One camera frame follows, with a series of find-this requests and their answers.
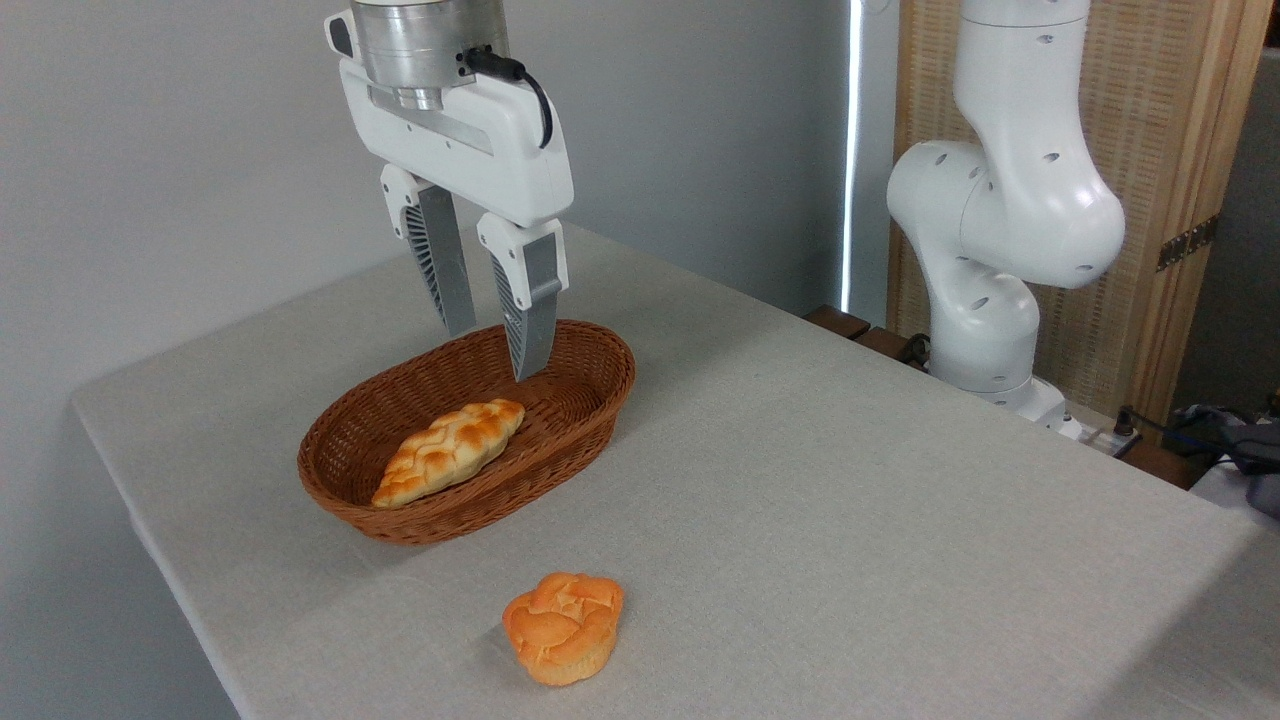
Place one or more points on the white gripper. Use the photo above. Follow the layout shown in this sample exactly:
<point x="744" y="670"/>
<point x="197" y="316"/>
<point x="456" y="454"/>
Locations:
<point x="470" y="140"/>

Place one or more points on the round orange bread bun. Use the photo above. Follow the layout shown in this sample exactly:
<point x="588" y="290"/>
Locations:
<point x="565" y="630"/>

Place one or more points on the brown wicker oval basket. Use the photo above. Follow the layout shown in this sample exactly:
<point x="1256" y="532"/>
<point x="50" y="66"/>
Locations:
<point x="565" y="430"/>

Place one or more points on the braided golden bread loaf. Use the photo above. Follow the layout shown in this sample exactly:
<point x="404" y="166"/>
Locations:
<point x="445" y="450"/>

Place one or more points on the white vertical light strip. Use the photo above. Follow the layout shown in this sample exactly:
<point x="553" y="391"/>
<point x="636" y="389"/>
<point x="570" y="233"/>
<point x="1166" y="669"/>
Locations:
<point x="851" y="150"/>

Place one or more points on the grey tablecloth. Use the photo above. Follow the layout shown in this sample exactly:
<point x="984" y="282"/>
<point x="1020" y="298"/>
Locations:
<point x="850" y="500"/>

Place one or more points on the wooden rattan screen panel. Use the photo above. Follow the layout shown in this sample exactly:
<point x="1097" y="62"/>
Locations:
<point x="1150" y="130"/>

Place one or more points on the metal hinge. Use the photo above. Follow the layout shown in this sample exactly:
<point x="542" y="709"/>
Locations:
<point x="1188" y="243"/>

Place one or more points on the dark grey bag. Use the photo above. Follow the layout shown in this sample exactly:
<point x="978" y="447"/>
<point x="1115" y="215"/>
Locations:
<point x="1250" y="450"/>

